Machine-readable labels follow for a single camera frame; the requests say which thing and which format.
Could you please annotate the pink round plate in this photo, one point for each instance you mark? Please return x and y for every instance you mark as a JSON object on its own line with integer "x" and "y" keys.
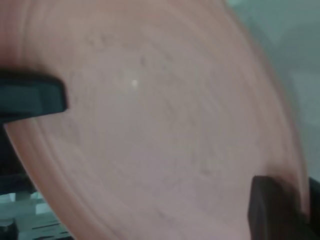
{"x": 155, "y": 125}

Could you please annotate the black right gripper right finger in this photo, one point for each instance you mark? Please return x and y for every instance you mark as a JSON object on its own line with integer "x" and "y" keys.
{"x": 315, "y": 207}

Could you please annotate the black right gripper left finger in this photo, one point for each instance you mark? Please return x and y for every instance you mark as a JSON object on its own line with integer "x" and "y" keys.
{"x": 275, "y": 212}

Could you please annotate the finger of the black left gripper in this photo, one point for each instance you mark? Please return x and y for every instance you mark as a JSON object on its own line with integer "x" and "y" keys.
{"x": 32, "y": 97}
{"x": 10, "y": 162}

